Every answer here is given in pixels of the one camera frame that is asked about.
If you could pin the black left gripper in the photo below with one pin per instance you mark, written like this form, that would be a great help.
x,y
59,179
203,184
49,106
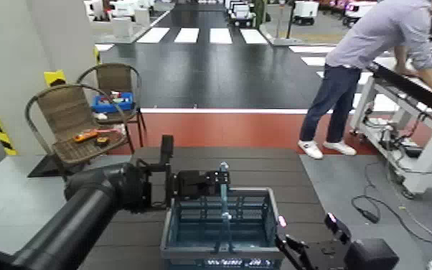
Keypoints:
x,y
189,184

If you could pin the blue plastic parts box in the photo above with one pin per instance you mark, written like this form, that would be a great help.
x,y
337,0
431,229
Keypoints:
x,y
105,105

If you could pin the white and pink delivery robot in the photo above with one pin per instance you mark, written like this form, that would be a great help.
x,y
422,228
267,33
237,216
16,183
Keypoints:
x,y
359,11

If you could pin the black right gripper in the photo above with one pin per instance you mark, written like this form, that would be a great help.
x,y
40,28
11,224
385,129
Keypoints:
x,y
325,258

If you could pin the brown wicker chair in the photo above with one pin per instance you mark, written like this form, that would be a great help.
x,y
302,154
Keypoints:
x,y
114,77
65,113

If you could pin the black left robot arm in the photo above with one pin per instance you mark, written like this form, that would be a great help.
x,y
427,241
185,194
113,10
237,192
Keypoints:
x,y
69,226

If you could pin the black equipment under table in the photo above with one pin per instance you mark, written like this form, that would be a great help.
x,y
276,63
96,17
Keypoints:
x,y
393,141

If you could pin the yellow and black tape measure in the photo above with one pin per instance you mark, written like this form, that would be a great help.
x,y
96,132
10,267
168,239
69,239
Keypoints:
x,y
102,141

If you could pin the grey pole with base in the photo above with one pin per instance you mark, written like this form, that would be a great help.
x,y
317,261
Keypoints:
x,y
289,22

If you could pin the white-framed table with black top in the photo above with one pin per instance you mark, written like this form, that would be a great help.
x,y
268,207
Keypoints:
x,y
430,151

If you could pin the white box-shaped block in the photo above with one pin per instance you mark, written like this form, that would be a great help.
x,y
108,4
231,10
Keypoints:
x,y
121,27
142,17

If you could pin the small white object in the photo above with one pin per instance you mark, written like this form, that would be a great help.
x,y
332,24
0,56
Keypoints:
x,y
101,116

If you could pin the man in navy trousers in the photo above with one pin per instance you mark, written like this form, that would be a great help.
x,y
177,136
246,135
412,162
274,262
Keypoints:
x,y
370,34

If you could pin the white delivery cart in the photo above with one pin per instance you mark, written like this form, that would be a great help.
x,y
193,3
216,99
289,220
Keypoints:
x,y
241,13

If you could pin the orange hand tool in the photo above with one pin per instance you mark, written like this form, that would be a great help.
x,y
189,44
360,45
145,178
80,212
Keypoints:
x,y
86,135

